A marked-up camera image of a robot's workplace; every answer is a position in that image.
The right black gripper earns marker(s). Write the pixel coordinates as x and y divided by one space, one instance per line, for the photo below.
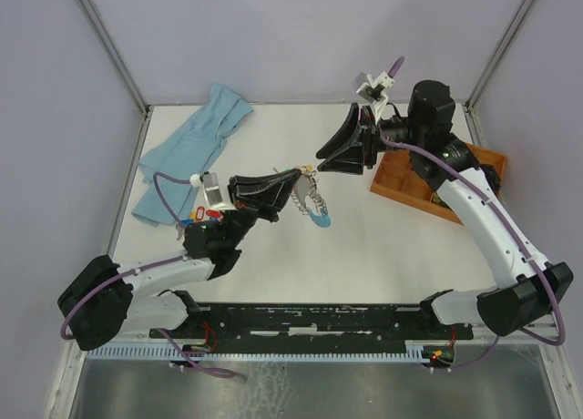
345 151

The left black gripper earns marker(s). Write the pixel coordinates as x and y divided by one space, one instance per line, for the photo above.
266 204

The large keyring with blue handle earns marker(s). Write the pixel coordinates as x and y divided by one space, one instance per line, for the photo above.
309 201

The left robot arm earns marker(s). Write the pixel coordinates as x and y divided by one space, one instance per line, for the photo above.
108 298

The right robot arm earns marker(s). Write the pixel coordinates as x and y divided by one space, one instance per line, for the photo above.
528 285

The light blue cloth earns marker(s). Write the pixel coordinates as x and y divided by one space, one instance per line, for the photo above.
189 150

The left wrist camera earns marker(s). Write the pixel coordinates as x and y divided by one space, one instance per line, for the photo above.
216 196

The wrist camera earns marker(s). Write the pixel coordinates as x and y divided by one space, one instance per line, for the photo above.
374 90
216 196

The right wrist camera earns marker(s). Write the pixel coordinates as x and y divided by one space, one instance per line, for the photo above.
374 90

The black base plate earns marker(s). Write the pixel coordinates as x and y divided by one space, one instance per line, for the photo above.
392 321

